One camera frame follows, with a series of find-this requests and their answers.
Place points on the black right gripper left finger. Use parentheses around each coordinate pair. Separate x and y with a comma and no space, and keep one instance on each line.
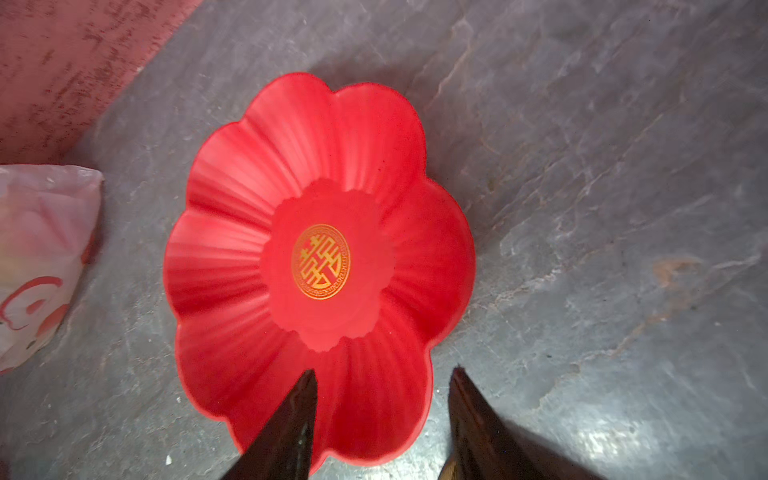
(283,448)

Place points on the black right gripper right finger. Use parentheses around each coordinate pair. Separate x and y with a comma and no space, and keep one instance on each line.
(482,446)

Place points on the pink plastic bag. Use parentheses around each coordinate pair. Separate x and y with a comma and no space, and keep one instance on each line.
(49,215)

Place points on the red flower-shaped plastic plate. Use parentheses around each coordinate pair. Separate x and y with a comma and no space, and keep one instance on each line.
(312,238)

